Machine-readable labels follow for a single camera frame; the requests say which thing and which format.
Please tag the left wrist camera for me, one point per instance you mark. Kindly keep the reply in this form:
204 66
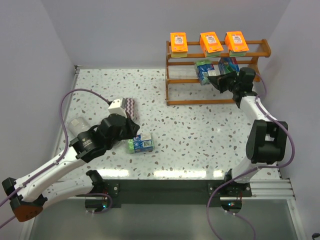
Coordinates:
118 106

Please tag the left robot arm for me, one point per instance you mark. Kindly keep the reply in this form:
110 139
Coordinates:
31 194

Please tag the orange sponge box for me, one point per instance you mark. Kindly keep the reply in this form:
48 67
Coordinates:
210 44
236 44
179 45

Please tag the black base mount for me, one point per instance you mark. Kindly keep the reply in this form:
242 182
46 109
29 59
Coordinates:
157 192

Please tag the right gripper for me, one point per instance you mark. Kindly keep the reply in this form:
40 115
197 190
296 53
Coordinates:
227 81

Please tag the purple zigzag sponge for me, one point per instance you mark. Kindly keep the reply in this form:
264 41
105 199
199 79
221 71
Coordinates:
130 108

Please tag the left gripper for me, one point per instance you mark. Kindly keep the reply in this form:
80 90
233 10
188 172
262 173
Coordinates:
130 125

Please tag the blue green sponge pack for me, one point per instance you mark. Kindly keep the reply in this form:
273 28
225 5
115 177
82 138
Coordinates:
141 143
227 65
203 69

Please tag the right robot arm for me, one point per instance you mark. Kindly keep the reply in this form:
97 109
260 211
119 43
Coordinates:
267 140

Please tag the wooden shelf rack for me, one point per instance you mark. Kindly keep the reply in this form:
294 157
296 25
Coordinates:
183 72

